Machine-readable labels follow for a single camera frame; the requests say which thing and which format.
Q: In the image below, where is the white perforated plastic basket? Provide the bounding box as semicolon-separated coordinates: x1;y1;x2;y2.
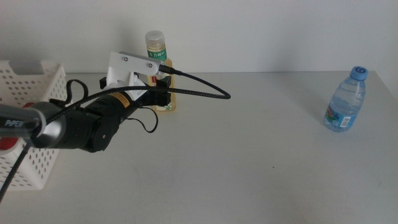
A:
0;60;77;191

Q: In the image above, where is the yellow tea bottle green label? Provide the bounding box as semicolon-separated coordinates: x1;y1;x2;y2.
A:
144;30;177;113

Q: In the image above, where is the black braided camera cable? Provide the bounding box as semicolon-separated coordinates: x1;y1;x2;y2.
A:
0;66;231;203

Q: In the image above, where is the red cola can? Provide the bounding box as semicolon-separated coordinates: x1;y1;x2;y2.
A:
0;101;34;151

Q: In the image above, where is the thin black cable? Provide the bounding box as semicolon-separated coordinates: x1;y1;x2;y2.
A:
49;79;90;108
123;107;159;134

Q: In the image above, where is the clear water bottle blue cap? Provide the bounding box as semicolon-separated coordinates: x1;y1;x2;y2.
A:
323;65;369;133

